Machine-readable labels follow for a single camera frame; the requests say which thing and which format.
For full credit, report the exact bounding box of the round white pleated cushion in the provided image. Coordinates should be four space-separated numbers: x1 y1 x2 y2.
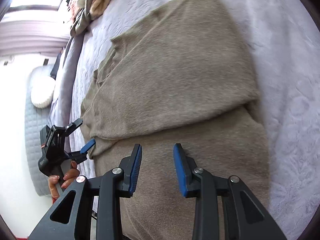
30 65 55 109

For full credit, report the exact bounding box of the dark olive knit garment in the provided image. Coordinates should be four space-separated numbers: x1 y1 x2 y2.
70 0 93 37

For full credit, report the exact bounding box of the light blue quilted headboard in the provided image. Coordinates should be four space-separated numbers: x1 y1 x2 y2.
24 64 53 196

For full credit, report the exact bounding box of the person's left hand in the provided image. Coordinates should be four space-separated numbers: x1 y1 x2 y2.
48 161 80 203

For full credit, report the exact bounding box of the grey lavender duvet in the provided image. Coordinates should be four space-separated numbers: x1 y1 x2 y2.
48 34 84 127

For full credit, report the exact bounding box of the olive brown knit sweater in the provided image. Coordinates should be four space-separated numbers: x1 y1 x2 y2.
81 0 269 239

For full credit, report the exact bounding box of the lavender embossed bedspread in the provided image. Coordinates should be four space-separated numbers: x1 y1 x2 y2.
70 0 319 239

